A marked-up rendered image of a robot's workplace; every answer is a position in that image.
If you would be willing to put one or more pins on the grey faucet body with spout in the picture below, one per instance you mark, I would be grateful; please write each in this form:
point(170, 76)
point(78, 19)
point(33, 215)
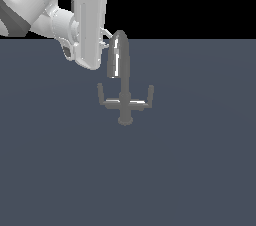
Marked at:
point(118, 56)

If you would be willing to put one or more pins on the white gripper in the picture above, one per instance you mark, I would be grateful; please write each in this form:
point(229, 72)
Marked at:
point(88, 26)

